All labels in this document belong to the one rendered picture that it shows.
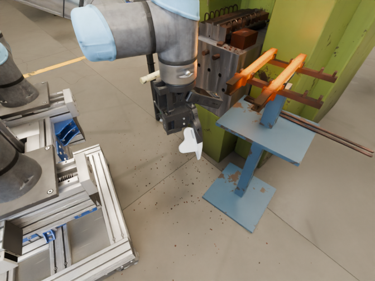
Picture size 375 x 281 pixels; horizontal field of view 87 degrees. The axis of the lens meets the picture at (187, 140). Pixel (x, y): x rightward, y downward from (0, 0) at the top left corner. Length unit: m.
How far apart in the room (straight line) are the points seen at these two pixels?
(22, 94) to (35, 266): 0.83
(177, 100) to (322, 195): 1.54
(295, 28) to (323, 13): 0.12
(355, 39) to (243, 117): 0.83
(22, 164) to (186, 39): 0.58
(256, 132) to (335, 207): 1.02
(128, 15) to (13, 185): 0.56
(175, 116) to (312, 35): 0.86
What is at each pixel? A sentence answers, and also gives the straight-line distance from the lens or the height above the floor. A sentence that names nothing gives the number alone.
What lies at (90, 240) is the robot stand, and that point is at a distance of 1.29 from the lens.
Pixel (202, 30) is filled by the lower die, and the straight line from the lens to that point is 1.32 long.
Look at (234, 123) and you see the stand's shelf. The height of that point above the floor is 0.71.
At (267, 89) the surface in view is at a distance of 0.72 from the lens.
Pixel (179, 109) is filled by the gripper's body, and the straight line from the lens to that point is 0.44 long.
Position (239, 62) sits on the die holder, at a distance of 1.13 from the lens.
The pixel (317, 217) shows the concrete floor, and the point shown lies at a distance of 1.70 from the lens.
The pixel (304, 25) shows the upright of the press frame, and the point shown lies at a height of 1.05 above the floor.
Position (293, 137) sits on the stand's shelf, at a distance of 1.00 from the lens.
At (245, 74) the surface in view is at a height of 0.98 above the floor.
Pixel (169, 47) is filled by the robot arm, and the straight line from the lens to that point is 0.36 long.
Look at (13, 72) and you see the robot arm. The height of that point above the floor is 0.95.
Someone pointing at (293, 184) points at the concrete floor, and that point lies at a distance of 1.76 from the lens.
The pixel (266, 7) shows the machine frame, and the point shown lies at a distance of 1.63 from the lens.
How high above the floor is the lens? 1.34
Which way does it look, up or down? 47 degrees down
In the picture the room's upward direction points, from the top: straight up
